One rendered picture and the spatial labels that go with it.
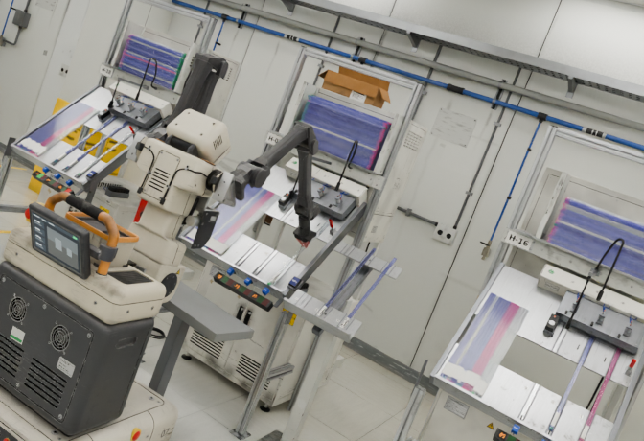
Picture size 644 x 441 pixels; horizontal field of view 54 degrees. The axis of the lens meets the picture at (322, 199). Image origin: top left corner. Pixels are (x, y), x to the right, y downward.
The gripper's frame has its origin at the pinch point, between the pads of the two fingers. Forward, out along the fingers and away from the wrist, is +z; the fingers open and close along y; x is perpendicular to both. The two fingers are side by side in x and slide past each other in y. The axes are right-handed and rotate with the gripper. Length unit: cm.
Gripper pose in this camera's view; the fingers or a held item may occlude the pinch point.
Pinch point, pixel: (305, 245)
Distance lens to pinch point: 312.0
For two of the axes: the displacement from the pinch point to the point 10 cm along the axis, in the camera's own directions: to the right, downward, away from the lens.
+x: -5.7, 5.3, -6.3
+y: -8.2, -3.6, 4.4
